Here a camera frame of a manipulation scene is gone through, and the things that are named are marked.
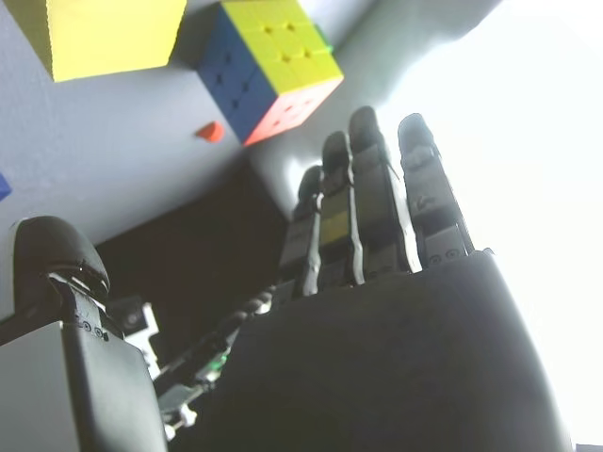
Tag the large yellow block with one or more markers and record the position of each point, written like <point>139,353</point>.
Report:
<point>108,33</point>

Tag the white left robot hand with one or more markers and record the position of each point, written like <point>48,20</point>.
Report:
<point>377,358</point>

